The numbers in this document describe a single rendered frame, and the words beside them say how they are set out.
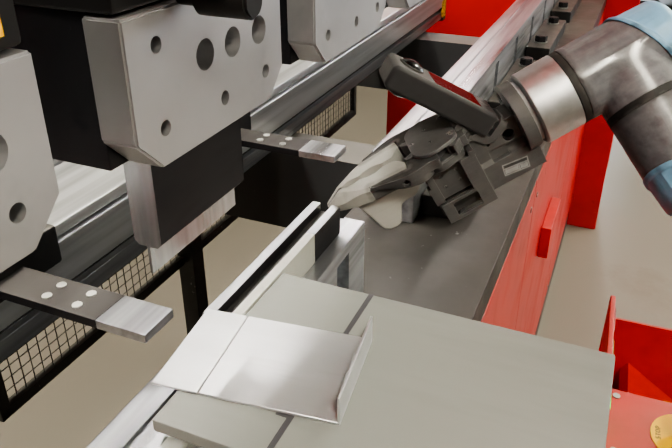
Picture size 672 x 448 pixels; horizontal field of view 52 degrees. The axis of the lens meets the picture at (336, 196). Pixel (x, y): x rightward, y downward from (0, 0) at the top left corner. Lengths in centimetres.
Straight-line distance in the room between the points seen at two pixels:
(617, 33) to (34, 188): 54
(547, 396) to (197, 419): 23
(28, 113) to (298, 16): 26
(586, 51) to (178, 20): 43
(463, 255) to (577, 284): 163
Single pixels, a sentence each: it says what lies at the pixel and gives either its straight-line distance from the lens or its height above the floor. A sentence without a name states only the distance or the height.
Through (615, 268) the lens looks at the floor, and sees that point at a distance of 260.
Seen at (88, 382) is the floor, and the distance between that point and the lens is 208.
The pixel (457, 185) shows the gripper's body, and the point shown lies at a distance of 69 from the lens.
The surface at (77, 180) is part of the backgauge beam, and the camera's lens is 82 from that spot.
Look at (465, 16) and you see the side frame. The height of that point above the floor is 75.
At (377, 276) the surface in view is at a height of 87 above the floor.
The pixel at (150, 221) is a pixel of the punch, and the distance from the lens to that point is 43.
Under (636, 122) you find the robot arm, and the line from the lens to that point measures 68.
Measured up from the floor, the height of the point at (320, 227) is 100.
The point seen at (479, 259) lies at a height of 87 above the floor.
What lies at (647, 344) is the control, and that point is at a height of 78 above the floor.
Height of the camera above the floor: 132
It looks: 27 degrees down
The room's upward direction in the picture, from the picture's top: straight up
